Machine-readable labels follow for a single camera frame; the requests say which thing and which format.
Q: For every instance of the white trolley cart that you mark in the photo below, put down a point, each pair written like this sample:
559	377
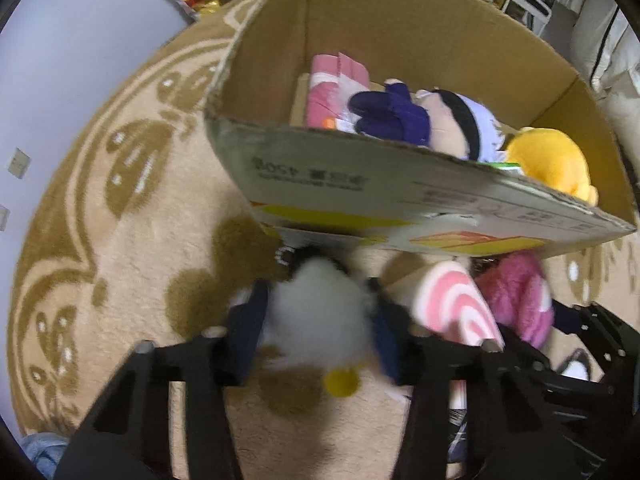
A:
530	2

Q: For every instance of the white wall socket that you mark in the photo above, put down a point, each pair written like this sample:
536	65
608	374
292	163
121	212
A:
3	218
18	163

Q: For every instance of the yellow plush toy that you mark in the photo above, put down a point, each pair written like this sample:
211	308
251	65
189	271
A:
550	160

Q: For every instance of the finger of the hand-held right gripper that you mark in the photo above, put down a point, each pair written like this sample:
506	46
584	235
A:
570	317

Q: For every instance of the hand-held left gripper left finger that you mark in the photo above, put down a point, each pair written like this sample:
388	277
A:
247	330

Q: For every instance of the green tissue pack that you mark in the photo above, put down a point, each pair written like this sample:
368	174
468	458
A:
507	166

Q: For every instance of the cardboard box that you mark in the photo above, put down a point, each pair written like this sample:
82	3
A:
350	190

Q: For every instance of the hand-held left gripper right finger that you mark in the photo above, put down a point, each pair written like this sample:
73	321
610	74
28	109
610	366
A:
387	340

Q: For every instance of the person's blue jeans leg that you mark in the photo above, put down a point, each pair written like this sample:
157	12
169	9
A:
45	455

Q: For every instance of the magenta fluffy plush toy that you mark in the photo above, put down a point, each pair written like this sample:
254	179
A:
520	290

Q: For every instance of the pink tissue pack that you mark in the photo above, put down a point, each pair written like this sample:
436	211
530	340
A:
325	95

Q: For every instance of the purple plush doll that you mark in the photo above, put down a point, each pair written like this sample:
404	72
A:
400	115

